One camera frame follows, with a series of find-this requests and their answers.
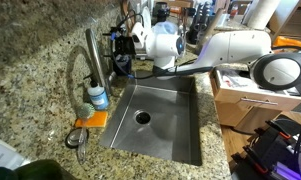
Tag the brown wooden board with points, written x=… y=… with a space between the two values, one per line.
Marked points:
x=126 y=15

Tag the light wooden drawer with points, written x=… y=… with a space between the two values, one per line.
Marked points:
x=256 y=98

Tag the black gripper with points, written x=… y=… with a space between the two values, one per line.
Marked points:
x=125 y=45

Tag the white paper towel roll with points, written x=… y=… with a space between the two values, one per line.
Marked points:
x=261 y=13

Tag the stainless steel sink basin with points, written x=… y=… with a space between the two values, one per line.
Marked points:
x=156 y=133

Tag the plastic jar orange lid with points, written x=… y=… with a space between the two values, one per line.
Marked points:
x=290 y=41

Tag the black cup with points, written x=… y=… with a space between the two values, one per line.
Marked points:
x=161 y=11

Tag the orange sponge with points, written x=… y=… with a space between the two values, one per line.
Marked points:
x=99 y=120

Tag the black knife block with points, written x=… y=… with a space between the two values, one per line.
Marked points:
x=198 y=23

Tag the white plate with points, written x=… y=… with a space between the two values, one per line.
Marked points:
x=146 y=15

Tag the light wooden cabinet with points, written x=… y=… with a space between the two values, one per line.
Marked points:
x=246 y=118

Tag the grey metal cylinder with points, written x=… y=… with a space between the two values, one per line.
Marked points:
x=210 y=28

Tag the clear plastic container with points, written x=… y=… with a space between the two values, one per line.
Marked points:
x=168 y=27

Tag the white paper packet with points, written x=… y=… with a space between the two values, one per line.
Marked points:
x=235 y=80

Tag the white paper sheet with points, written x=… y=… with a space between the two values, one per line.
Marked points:
x=1 y=155

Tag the metal dish rack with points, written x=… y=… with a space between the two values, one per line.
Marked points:
x=140 y=57

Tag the dark green rounded object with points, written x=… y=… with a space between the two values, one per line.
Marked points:
x=40 y=170

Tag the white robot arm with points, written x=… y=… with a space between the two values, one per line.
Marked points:
x=236 y=46

